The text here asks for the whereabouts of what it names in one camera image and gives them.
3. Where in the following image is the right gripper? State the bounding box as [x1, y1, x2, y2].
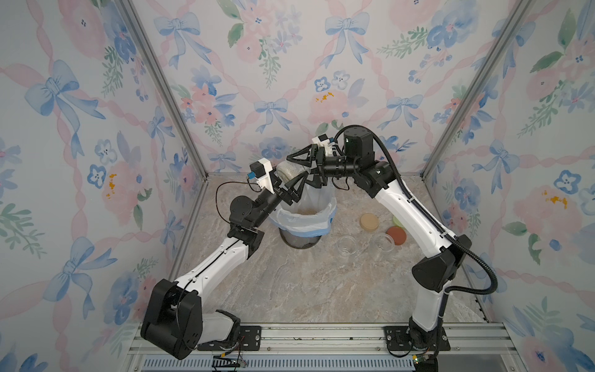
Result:
[290, 143, 361, 186]

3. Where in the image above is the glass jar with rice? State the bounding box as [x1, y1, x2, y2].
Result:
[336, 236, 359, 260]

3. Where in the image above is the red jar lid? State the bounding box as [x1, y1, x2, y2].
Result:
[386, 226, 408, 246]

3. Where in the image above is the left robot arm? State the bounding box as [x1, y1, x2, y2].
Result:
[140, 171, 307, 360]

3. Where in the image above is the rice pile in bag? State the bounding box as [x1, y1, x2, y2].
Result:
[297, 209, 318, 215]

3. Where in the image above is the white trash bag liner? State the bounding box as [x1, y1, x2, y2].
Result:
[269, 185, 337, 238]

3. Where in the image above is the black mesh trash bin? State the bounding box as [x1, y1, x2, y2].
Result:
[279, 229, 322, 250]

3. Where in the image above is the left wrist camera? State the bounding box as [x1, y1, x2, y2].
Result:
[249, 158, 274, 194]

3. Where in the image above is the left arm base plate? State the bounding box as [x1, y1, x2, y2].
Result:
[197, 325, 262, 352]

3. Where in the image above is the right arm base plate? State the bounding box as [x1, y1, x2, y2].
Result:
[383, 325, 451, 353]

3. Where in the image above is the aluminium front rail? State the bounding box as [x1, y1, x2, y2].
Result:
[121, 323, 527, 371]

